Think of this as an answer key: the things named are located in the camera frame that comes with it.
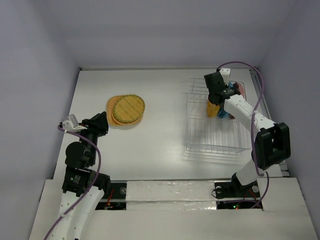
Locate oval orange woven plate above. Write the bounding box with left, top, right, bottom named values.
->
left=110, top=93, right=147, bottom=125

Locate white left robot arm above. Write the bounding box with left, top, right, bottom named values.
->
left=44, top=111, right=111, bottom=240

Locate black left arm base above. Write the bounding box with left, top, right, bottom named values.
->
left=95, top=181, right=127, bottom=211

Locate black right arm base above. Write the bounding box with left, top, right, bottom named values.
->
left=211, top=174, right=261, bottom=200

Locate square orange woven plate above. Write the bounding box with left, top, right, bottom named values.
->
left=106, top=94, right=145, bottom=127

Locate white wire dish rack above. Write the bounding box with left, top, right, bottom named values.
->
left=185, top=77, right=251, bottom=155

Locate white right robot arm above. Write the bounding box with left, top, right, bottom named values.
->
left=204, top=68, right=291, bottom=196

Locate blue polka dot plate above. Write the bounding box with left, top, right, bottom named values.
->
left=217, top=81, right=239, bottom=120

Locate yellow polka dot plate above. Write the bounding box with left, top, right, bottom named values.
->
left=206, top=100, right=221, bottom=118

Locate pink polka dot plate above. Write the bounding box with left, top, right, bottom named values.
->
left=229, top=81, right=245, bottom=120

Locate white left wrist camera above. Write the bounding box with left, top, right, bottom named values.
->
left=59, top=114, right=88, bottom=133

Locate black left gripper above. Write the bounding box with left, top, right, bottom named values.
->
left=75, top=110, right=109, bottom=164

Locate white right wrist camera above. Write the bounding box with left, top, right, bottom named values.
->
left=218, top=67, right=231, bottom=85

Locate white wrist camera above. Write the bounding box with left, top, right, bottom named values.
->
left=218, top=67, right=231, bottom=85
left=59, top=114, right=88, bottom=133

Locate round green-rimmed woven plate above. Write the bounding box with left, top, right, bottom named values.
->
left=112, top=95, right=147, bottom=123

